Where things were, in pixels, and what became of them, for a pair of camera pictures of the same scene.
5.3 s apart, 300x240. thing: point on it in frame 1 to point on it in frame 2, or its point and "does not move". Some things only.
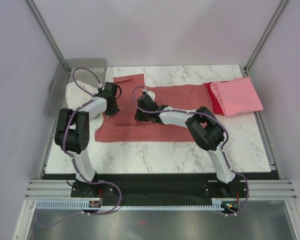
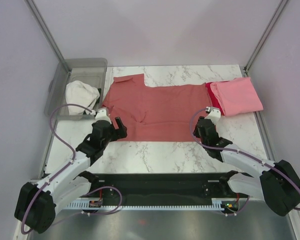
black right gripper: x=138 y=116 to x=195 y=132
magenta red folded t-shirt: x=217 y=107 does not move
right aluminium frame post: x=265 y=35 does not move
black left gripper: x=113 y=111 to x=119 y=133
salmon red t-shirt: x=121 y=126 does not move
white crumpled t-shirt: x=75 y=97 does not move
